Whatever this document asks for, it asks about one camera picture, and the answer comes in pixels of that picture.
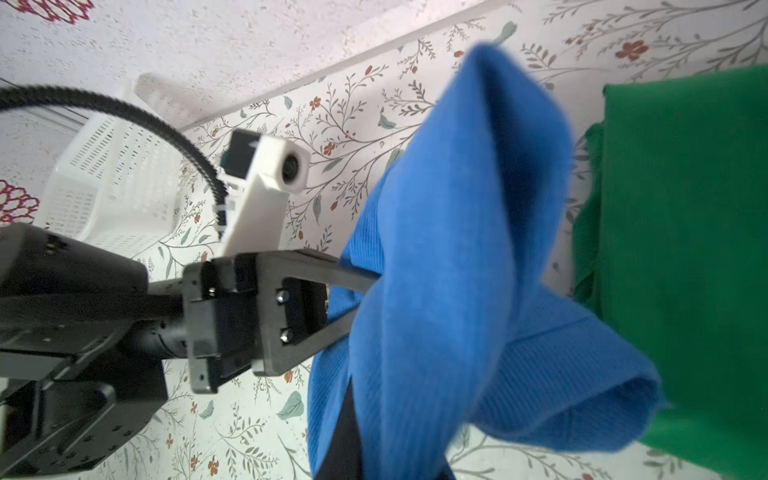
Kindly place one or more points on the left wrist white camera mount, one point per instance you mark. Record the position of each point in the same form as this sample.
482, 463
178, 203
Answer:
260, 172

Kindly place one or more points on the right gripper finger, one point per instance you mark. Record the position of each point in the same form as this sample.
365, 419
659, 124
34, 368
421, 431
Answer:
343, 459

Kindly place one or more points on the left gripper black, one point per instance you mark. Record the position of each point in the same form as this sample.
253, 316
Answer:
84, 335

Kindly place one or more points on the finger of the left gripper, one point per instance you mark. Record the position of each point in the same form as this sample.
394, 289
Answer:
292, 320

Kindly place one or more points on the white plastic laundry basket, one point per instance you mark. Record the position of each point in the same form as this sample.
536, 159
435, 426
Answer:
117, 187

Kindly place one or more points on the green tank top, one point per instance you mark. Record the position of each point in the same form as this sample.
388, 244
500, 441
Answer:
670, 250

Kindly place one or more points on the blue tank top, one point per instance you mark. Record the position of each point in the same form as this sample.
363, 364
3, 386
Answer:
458, 329

